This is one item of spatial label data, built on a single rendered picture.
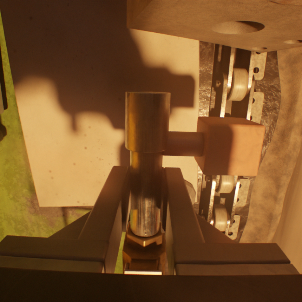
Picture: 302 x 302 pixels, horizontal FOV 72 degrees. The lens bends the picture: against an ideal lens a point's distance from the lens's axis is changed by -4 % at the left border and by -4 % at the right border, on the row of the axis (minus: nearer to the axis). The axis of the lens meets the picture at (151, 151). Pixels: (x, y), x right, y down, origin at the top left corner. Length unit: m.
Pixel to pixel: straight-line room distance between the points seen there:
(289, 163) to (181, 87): 0.21
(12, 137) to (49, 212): 0.46
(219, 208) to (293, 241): 0.18
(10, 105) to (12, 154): 0.26
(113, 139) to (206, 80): 0.14
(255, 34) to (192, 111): 0.11
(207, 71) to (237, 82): 0.04
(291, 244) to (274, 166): 0.16
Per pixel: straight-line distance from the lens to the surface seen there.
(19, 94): 0.30
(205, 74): 0.29
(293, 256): 0.49
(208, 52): 0.29
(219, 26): 0.18
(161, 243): 0.16
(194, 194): 0.28
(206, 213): 0.33
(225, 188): 0.31
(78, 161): 0.28
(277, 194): 0.39
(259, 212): 0.41
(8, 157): 1.35
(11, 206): 1.48
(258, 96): 0.33
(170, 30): 0.18
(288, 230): 0.45
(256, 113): 0.33
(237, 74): 0.28
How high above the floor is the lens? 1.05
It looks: 73 degrees down
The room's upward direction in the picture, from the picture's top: 179 degrees counter-clockwise
